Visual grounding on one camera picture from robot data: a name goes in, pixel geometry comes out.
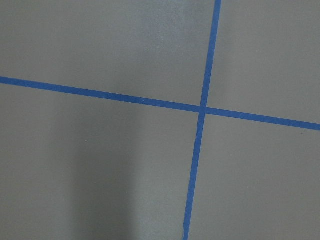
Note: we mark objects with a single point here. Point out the blue tape grid lines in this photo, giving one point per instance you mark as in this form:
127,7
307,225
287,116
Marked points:
202,110

